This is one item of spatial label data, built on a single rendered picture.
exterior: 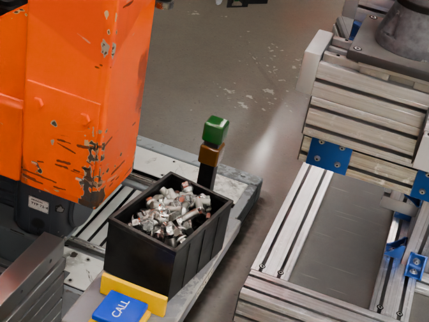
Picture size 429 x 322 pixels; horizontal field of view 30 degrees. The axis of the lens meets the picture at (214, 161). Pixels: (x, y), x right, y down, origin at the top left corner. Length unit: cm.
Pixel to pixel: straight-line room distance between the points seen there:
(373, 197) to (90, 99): 112
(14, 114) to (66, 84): 13
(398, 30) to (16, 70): 71
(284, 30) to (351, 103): 219
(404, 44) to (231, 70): 179
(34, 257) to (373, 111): 72
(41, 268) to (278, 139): 148
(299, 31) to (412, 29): 228
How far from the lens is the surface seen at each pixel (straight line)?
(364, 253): 205
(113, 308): 133
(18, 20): 140
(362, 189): 229
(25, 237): 188
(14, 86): 146
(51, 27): 134
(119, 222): 137
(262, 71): 333
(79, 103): 136
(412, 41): 156
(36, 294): 158
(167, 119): 285
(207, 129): 151
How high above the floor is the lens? 139
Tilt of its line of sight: 32 degrees down
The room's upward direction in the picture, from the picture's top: 11 degrees clockwise
